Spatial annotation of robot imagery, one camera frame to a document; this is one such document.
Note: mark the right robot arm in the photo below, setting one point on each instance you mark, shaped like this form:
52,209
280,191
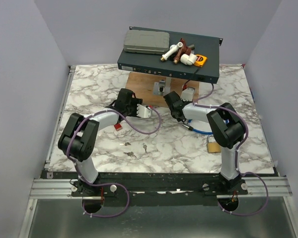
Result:
229,130

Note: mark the grey plastic tool case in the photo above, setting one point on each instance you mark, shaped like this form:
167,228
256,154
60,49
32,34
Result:
146,42

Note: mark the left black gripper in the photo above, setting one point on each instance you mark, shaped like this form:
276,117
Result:
135,101

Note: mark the white pvc elbow fitting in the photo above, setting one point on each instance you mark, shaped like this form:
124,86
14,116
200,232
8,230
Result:
188,59

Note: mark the red cable padlock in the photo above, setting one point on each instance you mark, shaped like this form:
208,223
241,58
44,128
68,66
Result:
118,126

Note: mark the black mounting base plate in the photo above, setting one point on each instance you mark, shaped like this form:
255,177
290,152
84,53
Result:
159,189

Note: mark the yellow tape measure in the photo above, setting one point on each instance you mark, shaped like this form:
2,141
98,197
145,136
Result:
200,60

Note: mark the white pvc pipe fitting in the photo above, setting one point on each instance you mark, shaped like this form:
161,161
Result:
172,50

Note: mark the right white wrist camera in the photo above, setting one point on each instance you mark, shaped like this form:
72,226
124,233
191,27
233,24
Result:
187,94

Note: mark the dark grey pipe piece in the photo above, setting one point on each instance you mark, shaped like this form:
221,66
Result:
192,46

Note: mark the silver key set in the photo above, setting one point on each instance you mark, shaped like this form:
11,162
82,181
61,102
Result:
130,154

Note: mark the brass padlock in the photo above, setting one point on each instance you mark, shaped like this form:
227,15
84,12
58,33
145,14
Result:
212,147

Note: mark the metal bracket with lock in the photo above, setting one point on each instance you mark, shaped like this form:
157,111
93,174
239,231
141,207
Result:
162,87

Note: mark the dark blue network switch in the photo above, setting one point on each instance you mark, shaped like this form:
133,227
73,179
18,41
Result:
207,46

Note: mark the wooden base board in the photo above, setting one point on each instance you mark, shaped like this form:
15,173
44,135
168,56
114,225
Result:
143,87

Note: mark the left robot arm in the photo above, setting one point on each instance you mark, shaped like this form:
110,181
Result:
78,138

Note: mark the brown pipe fitting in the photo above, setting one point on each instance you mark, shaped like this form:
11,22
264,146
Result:
184,49

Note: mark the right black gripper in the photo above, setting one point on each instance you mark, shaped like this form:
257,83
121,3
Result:
184,101

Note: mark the blue cable lock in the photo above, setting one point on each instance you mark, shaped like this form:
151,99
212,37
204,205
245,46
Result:
187,125

